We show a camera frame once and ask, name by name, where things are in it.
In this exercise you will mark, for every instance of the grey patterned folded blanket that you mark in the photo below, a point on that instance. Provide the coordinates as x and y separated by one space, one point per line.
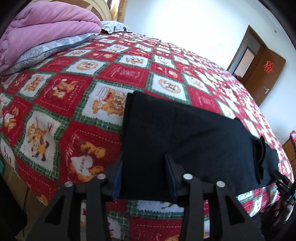
39 53

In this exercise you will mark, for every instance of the red patchwork teddy bedspread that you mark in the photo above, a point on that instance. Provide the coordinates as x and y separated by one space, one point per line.
61 119

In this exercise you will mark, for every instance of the pink folded quilt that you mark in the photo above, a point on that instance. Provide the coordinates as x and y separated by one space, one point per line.
42 22

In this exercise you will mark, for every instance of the brown wooden door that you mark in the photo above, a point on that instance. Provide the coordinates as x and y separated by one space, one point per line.
247 66

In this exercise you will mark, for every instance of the window with yellow curtain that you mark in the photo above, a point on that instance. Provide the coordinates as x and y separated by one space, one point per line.
117 9

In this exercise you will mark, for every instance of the cream wooden headboard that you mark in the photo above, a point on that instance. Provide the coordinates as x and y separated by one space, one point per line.
98 7

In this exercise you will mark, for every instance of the person right hand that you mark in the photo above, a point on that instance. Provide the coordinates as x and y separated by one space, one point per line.
280 207

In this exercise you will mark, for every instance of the red door decoration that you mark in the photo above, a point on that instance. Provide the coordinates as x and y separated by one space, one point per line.
268 67

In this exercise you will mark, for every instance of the black pants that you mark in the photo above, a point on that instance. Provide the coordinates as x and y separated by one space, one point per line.
207 145

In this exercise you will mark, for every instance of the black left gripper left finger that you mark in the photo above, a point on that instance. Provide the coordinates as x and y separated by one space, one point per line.
60 220

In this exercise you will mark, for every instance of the grey floral pillow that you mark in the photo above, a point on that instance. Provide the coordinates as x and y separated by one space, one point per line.
114 27

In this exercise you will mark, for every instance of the brown wooden cabinet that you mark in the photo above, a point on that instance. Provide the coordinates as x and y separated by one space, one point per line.
289 148

